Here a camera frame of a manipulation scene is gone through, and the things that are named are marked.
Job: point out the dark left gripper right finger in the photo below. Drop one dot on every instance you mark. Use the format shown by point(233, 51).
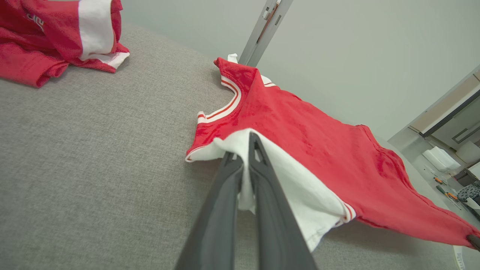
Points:
point(273, 225)

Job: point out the beige cabinet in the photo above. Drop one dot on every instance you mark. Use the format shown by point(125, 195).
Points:
point(446, 112)

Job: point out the red white striped-collar shirt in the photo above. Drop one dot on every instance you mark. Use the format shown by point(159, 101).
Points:
point(318, 142)

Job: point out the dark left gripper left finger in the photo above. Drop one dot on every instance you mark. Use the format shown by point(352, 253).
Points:
point(221, 213)

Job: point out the black white patterned cloth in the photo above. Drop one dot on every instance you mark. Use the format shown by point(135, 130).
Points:
point(469, 193)

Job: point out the grey metal partition post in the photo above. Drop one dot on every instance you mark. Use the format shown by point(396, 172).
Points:
point(262, 30)

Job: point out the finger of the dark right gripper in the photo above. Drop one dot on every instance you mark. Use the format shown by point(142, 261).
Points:
point(474, 242)

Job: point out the red shorts with white trim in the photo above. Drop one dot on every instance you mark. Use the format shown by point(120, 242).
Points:
point(37, 41)

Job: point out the white foam box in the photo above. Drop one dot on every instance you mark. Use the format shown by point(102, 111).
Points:
point(440, 159)

